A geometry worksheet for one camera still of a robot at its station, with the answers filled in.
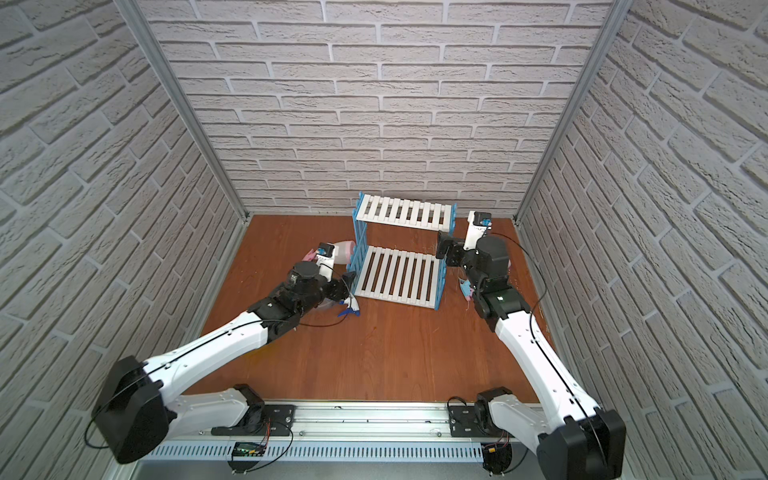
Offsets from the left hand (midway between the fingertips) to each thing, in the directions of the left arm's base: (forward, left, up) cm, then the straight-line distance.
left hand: (341, 261), depth 81 cm
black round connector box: (-43, -39, -19) cm, 61 cm away
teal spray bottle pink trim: (+2, -40, -18) cm, 44 cm away
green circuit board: (-41, +21, -23) cm, 52 cm away
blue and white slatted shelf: (+16, -16, -19) cm, 29 cm away
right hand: (+2, -28, +10) cm, 30 cm away
